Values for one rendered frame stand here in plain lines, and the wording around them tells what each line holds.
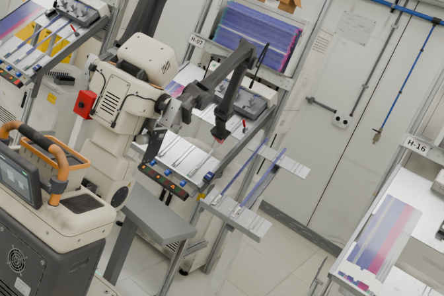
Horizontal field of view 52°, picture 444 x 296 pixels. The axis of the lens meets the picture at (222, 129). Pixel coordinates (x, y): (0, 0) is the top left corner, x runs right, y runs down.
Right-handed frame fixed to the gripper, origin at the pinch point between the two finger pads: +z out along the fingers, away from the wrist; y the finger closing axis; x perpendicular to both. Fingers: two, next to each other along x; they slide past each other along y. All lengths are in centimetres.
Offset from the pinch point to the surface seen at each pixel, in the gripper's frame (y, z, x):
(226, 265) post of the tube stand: -38, 32, 44
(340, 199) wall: -46, 143, -109
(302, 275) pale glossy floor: -57, 138, -26
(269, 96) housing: -6.3, -10.0, -38.7
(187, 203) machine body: 8.8, 42.9, 22.2
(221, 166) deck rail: -9.9, 1.5, 12.7
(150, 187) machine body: 38, 47, 25
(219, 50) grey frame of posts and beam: 38, -17, -48
